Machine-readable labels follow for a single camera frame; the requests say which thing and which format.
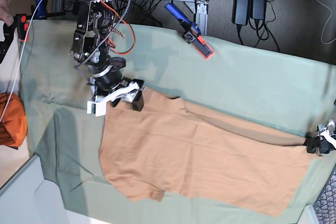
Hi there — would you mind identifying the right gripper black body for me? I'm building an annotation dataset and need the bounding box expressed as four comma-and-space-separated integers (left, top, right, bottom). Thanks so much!
90, 70, 131, 97

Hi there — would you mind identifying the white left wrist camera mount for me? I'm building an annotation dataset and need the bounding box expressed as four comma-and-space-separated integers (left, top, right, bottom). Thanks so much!
317, 119, 335, 154

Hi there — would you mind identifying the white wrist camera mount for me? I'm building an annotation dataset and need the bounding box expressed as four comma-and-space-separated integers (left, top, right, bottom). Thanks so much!
86, 79, 144, 117
317, 119, 335, 154

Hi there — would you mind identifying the patterned grey mat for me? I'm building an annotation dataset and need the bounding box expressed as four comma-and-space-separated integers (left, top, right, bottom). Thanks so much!
313, 170, 336, 224

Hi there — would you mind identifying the folded dark orange cloth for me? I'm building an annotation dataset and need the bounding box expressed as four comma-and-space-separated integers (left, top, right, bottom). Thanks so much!
1, 93, 27, 149

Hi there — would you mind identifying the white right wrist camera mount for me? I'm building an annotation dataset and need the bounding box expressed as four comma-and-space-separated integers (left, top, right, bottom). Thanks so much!
86, 79, 144, 117

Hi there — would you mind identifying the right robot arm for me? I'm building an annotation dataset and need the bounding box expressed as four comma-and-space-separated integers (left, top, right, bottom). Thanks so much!
70, 0, 144, 116

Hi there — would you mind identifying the thin grey cable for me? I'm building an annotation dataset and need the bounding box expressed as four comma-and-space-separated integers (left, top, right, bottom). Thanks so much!
301, 0, 336, 44

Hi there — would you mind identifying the tan orange T-shirt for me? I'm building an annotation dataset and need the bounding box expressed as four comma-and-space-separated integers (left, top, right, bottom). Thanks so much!
99, 90, 316, 217

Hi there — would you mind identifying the blue orange bar clamp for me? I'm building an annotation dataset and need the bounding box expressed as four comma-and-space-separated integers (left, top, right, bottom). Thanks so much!
165, 3, 214, 59

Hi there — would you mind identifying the sage green table cloth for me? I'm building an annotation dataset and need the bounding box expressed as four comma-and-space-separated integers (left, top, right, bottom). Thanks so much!
20, 20, 335, 223

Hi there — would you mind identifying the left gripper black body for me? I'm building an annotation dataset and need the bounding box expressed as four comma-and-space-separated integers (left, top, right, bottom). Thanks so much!
307, 136, 332, 154

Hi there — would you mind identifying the white cable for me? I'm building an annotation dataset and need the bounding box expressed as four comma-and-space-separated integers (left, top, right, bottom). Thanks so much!
0, 0, 79, 125

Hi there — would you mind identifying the blue black corner clamp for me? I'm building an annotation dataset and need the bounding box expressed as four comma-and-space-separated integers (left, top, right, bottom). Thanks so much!
16, 0, 66, 42

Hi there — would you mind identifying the aluminium frame post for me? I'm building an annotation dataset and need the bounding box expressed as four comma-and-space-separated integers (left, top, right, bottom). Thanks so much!
184, 0, 210, 36

